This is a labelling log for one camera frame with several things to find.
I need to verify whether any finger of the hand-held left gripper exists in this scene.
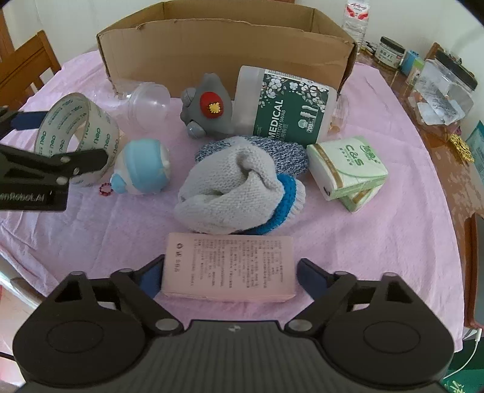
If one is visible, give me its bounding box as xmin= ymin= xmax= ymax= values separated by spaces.
xmin=0 ymin=107 xmax=51 ymax=134
xmin=0 ymin=145 xmax=109 ymax=186

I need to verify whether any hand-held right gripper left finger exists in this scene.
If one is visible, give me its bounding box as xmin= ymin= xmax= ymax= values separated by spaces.
xmin=47 ymin=255 xmax=184 ymax=336

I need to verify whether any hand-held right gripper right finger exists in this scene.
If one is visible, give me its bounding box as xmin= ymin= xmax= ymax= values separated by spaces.
xmin=284 ymin=258 xmax=429 ymax=336

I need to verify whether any clear tape roll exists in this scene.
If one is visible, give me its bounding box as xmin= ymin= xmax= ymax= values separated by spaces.
xmin=32 ymin=93 xmax=122 ymax=187

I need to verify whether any blue and white robot toy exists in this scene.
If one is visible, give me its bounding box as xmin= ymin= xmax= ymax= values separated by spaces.
xmin=99 ymin=138 xmax=172 ymax=197

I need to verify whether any pink rectangular box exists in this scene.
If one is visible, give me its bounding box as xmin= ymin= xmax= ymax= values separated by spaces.
xmin=161 ymin=232 xmax=297 ymax=303

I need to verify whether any clear plastic dome cup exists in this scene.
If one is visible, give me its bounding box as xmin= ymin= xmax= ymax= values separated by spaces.
xmin=113 ymin=82 xmax=172 ymax=131

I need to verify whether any green tissue pack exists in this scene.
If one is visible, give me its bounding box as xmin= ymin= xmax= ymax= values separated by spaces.
xmin=306 ymin=136 xmax=389 ymax=201
xmin=338 ymin=185 xmax=382 ymax=214

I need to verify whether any white knitted sock blue cuff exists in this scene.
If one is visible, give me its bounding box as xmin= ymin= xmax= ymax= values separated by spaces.
xmin=174 ymin=138 xmax=306 ymax=235

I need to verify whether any grey toy with red badge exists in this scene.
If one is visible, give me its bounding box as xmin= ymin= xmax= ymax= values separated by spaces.
xmin=180 ymin=73 xmax=236 ymax=140

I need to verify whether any blue-grey knitted sock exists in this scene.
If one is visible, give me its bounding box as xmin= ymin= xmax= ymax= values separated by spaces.
xmin=195 ymin=136 xmax=309 ymax=176

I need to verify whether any white bottle with green label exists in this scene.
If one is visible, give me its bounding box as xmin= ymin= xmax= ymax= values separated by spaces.
xmin=231 ymin=65 xmax=339 ymax=146

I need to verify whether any brown cardboard box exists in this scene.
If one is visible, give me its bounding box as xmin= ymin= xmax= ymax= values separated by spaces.
xmin=96 ymin=0 xmax=358 ymax=101

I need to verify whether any wooden chair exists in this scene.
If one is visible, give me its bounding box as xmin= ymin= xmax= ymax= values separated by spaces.
xmin=0 ymin=30 xmax=63 ymax=108

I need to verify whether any pink tablecloth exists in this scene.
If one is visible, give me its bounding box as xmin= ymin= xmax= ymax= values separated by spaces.
xmin=0 ymin=51 xmax=477 ymax=378

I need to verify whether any dark tablet in brown case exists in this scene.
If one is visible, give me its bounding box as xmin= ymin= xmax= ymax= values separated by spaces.
xmin=469 ymin=213 xmax=484 ymax=329

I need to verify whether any gold ornament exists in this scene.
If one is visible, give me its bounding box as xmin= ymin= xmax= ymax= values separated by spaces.
xmin=450 ymin=134 xmax=475 ymax=163

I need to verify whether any teal booklet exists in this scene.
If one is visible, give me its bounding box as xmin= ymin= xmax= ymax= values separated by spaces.
xmin=466 ymin=121 xmax=484 ymax=174

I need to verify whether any large clear jar black lid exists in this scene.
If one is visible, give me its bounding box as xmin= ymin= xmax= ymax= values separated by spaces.
xmin=412 ymin=51 xmax=478 ymax=127

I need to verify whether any green and white container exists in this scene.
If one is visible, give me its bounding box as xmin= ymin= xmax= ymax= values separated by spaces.
xmin=410 ymin=58 xmax=427 ymax=82

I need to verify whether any blue container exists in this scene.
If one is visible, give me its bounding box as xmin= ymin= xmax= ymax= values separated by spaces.
xmin=400 ymin=51 xmax=422 ymax=75

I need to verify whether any small jar with black lid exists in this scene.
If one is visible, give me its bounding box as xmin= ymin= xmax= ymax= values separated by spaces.
xmin=374 ymin=37 xmax=406 ymax=69

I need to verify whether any clear water bottle red label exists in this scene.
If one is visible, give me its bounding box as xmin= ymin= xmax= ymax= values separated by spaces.
xmin=341 ymin=0 xmax=370 ymax=44

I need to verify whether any white cable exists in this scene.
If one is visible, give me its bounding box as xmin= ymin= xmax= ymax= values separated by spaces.
xmin=442 ymin=327 xmax=484 ymax=380

